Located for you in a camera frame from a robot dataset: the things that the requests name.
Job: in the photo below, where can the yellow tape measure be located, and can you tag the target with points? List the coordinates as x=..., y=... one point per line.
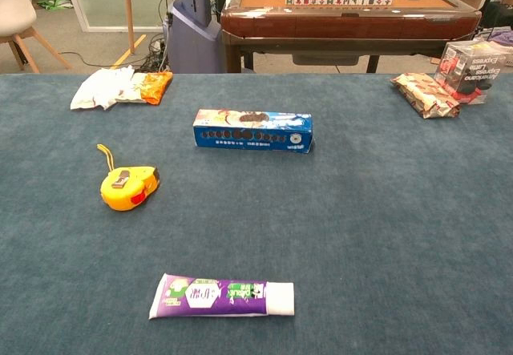
x=124, y=190

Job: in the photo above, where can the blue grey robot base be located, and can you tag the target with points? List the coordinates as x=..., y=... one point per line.
x=192, y=38

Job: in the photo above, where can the blue cookie box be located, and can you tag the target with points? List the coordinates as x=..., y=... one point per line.
x=256, y=138

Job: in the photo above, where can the purple white toothpaste tube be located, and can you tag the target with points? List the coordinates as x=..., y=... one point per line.
x=208, y=298

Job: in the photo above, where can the brown mahjong table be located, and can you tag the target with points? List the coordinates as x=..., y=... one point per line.
x=344, y=22

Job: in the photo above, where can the white orange snack bag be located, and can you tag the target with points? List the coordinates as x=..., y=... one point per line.
x=108, y=88

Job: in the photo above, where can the beige red patterned snack pack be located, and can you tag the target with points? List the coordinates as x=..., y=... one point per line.
x=425, y=95

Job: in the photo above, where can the wooden pole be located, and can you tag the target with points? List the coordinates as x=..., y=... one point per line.
x=128, y=14

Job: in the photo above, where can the clear plastic coffee box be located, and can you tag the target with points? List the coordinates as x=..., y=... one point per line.
x=473, y=70

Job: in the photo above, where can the purple cloth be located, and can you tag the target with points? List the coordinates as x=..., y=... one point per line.
x=503, y=36

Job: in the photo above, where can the white chair wooden legs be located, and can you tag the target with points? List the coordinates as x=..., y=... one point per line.
x=16, y=6

